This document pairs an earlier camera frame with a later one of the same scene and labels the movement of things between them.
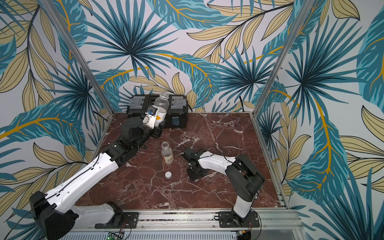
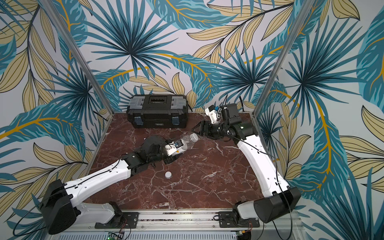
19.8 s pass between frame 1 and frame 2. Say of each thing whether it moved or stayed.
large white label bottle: moved
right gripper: moved
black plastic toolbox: stayed
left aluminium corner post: stayed
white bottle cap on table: stayed
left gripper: moved
